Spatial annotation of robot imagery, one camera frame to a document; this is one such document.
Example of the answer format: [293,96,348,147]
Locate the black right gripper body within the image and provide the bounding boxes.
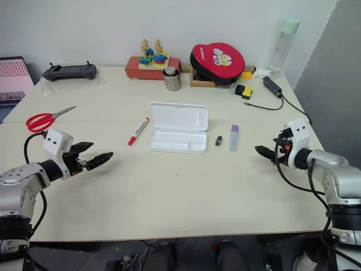
[272,135,294,168]

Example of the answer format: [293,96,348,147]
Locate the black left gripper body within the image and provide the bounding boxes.
[62,146,89,177]

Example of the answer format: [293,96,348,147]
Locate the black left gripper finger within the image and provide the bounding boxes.
[85,151,115,171]
[70,141,95,155]

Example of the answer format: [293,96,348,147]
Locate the white open pencil case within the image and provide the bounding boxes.
[146,101,210,155]

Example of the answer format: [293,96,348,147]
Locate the red table tennis paddle case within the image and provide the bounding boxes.
[189,42,246,86]

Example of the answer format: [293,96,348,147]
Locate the clear purple capped lead box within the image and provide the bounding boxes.
[228,124,240,152]

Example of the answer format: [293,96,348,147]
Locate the red white marker pen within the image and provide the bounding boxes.
[127,116,151,147]

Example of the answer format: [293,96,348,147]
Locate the black usb hub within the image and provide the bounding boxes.
[262,76,284,99]

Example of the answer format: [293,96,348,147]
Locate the black yellow board eraser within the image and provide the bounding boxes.
[234,84,254,100]

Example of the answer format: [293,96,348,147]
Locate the crumpled white tissue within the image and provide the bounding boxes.
[253,67,272,79]

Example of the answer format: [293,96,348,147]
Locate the clear plastic bag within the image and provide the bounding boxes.
[39,66,107,98]

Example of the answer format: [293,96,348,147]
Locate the black handheld remote controller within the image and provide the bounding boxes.
[42,60,98,82]

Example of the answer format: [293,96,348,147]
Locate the clear bottle green lid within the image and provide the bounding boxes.
[267,18,301,80]

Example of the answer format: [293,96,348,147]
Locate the red brown cardboard box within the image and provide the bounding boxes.
[125,56,182,81]

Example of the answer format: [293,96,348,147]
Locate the small wooden tray box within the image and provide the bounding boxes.
[189,67,217,88]

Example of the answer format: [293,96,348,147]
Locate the open laptop computer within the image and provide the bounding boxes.
[0,56,36,125]

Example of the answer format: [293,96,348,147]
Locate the steel cylinder cup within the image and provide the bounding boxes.
[162,66,182,92]

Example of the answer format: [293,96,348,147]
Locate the white shoe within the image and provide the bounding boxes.
[292,250,320,271]

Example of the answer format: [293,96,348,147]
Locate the dark rounded shape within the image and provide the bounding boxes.
[216,241,244,271]

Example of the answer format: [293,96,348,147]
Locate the colourful wooden stacking toy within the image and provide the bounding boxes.
[138,38,171,72]

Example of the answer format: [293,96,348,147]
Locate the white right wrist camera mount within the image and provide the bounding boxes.
[283,118,311,169]

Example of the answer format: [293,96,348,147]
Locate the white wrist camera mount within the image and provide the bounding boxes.
[42,129,74,180]
[283,118,311,169]

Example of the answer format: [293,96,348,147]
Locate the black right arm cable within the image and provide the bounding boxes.
[275,141,361,268]

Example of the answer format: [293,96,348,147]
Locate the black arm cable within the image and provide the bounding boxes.
[275,141,361,268]
[23,131,48,235]

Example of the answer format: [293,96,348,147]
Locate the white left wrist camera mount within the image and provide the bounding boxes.
[42,129,74,180]

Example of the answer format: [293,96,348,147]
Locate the black usb hub cable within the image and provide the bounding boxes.
[243,94,313,125]

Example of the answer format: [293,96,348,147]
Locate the red handled scissors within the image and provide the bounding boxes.
[25,106,78,133]

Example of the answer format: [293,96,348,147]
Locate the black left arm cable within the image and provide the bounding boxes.
[23,131,48,235]

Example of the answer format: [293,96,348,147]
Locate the floor cables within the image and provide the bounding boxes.
[106,239,159,271]

